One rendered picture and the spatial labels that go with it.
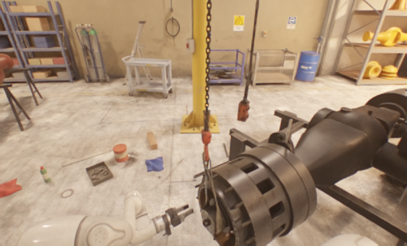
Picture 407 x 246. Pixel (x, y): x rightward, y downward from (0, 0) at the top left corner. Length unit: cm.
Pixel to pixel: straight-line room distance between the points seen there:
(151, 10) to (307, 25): 491
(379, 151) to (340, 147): 47
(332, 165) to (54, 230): 164
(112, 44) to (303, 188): 654
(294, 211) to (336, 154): 64
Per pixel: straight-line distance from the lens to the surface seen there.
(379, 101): 325
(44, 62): 755
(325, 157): 172
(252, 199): 112
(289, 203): 127
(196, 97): 354
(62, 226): 82
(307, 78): 730
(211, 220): 122
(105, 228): 73
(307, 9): 779
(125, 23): 691
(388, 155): 218
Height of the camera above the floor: 190
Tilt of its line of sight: 28 degrees down
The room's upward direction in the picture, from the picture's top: 1 degrees clockwise
